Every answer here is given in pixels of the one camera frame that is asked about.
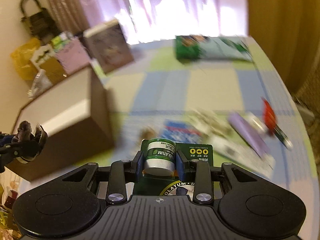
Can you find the dark green small tube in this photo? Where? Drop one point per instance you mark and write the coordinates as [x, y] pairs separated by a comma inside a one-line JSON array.
[[283, 138]]

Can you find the brown white storage box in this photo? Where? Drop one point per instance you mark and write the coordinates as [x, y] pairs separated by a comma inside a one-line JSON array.
[[75, 115]]

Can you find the brown cardboard box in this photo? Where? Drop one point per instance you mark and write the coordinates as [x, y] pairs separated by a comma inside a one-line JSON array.
[[54, 70]]

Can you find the humidifier product box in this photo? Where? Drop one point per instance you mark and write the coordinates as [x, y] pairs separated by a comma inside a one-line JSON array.
[[106, 43]]

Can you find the green snack bag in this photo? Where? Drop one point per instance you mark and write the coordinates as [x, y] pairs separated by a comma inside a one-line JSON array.
[[198, 47]]

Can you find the green Mentholatum blister card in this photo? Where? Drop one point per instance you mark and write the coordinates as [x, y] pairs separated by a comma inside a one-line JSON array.
[[160, 175]]

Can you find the cream plastic hair clip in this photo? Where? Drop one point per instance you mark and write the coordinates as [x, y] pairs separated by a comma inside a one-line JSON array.
[[208, 123]]

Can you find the white wooden rack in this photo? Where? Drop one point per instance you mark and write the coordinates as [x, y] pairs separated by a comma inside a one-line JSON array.
[[42, 54]]

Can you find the pink cardboard box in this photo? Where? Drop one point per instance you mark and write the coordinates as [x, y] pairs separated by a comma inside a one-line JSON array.
[[73, 56]]

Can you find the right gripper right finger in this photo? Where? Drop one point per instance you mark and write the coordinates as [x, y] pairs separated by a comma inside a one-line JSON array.
[[196, 171]]

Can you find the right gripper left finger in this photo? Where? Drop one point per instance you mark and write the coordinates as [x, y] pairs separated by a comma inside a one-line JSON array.
[[121, 173]]

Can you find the white small bottle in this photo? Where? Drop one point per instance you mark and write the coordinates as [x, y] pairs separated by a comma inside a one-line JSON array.
[[256, 123]]

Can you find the red sachet packet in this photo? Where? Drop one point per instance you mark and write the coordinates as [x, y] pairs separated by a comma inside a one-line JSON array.
[[269, 116]]

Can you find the dark velvet scrunchie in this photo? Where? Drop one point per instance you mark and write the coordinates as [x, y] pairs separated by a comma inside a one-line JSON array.
[[29, 131]]

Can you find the purple cream tube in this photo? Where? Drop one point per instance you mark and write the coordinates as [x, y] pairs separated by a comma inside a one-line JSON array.
[[248, 133]]

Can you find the blue floss pick box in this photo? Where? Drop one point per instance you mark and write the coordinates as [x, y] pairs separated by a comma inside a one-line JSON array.
[[179, 131]]

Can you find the pink curtain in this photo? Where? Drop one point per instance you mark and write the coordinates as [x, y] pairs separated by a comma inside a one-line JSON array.
[[144, 21]]

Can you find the yellow plastic bag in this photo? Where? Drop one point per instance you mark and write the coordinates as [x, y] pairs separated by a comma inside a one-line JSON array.
[[21, 58]]

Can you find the clear plastic bag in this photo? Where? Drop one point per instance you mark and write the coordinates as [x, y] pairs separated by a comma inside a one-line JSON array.
[[40, 84]]

